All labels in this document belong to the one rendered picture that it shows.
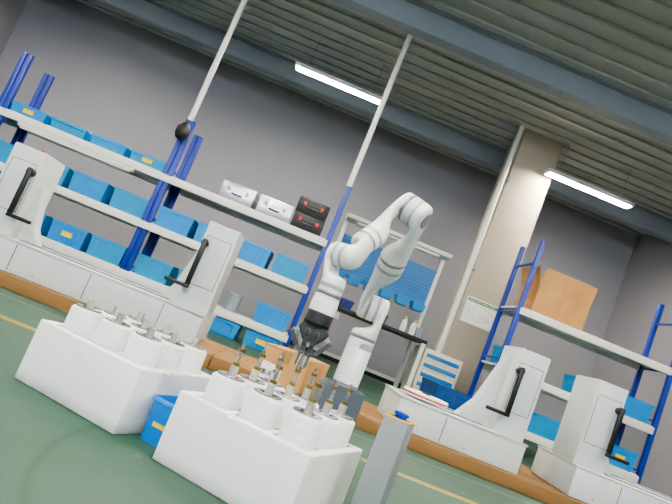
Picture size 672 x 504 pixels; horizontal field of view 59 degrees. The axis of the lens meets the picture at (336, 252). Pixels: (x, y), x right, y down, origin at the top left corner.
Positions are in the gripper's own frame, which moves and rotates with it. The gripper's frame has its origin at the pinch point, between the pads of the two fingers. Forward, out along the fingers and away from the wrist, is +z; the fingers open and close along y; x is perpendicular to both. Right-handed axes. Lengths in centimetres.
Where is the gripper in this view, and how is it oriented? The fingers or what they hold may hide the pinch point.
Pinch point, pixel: (301, 361)
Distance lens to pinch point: 164.2
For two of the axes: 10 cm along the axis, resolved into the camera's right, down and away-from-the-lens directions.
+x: 0.7, 1.6, 9.9
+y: 9.3, 3.6, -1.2
